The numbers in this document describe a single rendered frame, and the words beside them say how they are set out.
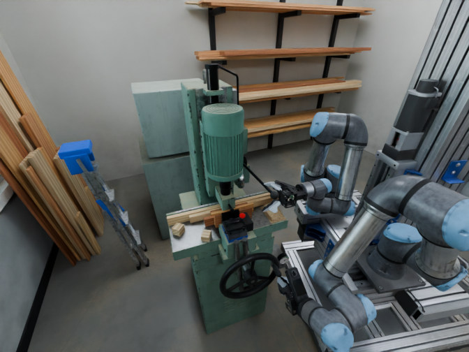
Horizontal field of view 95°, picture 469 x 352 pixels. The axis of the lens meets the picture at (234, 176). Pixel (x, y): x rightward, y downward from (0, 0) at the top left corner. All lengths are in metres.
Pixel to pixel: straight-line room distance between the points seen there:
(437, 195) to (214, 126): 0.69
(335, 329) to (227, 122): 0.74
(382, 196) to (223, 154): 0.57
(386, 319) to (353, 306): 1.05
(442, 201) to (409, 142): 0.50
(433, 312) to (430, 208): 0.73
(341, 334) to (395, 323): 1.13
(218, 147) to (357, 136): 0.61
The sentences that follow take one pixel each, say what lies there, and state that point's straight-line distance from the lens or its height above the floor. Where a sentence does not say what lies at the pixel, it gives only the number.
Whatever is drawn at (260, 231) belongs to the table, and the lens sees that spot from 1.15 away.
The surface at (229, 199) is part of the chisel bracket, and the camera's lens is 1.08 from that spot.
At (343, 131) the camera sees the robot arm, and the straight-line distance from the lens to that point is 1.08.
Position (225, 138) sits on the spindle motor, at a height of 1.37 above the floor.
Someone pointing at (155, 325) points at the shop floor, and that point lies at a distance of 1.94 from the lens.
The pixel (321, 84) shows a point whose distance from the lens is 3.74.
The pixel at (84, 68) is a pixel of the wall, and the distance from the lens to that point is 3.15.
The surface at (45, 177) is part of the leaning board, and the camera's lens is 2.06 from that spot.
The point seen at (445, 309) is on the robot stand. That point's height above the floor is 0.73.
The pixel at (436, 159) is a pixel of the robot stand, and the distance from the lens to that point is 1.19.
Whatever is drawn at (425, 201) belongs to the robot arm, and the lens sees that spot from 0.71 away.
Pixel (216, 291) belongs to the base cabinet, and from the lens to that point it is 1.41.
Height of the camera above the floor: 1.71
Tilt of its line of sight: 32 degrees down
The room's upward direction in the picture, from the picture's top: 1 degrees counter-clockwise
